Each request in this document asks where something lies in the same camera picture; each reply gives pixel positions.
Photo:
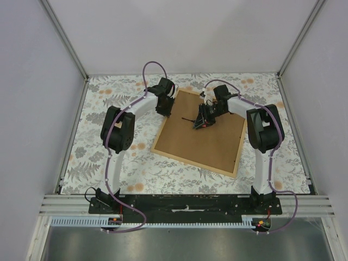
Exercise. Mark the left aluminium corner post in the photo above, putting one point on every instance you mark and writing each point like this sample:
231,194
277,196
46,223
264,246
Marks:
63,37

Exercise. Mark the floral patterned table mat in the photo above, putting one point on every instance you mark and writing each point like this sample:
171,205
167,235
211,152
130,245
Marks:
144,172

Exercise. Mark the aluminium corner post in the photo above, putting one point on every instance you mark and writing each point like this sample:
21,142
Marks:
315,11
63,37

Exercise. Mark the wooden picture frame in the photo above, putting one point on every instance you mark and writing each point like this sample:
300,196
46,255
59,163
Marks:
216,148

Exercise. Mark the right aluminium corner post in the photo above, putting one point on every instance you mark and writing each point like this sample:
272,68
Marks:
315,11

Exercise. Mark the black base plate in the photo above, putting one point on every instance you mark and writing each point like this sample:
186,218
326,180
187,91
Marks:
185,209

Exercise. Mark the red black screwdriver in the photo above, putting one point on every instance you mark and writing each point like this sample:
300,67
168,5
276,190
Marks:
198,123

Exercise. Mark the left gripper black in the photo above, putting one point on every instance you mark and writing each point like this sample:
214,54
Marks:
166,112

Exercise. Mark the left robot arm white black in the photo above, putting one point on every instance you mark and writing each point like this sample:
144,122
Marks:
118,129

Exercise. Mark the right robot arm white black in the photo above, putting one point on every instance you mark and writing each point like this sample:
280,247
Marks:
265,135

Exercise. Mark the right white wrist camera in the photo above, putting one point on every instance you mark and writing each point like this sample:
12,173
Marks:
207,97

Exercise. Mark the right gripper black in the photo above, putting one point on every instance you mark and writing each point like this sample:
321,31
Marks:
203,118

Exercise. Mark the white slotted cable duct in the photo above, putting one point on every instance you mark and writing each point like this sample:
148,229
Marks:
106,222

